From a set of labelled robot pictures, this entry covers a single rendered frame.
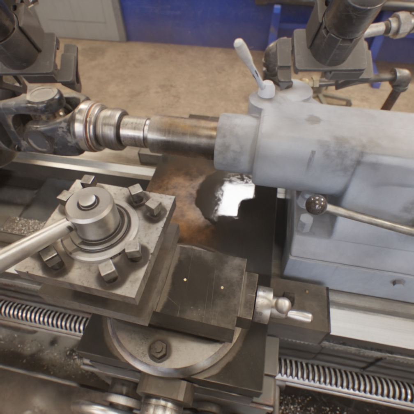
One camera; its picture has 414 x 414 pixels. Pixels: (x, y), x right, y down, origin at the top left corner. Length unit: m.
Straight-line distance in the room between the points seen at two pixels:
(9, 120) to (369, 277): 0.80
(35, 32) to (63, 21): 3.84
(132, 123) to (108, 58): 3.13
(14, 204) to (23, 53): 0.74
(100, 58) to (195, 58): 1.01
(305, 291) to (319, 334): 0.09
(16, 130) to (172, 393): 0.61
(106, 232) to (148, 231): 0.06
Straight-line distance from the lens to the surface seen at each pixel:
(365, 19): 0.45
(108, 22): 4.11
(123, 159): 1.02
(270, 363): 0.71
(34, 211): 1.13
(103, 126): 0.66
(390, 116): 0.66
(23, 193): 1.22
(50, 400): 1.64
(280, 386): 0.89
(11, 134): 0.80
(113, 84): 3.26
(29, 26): 0.54
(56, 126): 0.68
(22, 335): 1.30
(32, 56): 0.54
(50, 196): 1.15
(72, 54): 0.56
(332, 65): 0.51
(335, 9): 0.45
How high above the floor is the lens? 1.48
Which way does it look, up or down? 50 degrees down
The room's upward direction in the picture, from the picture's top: 1 degrees counter-clockwise
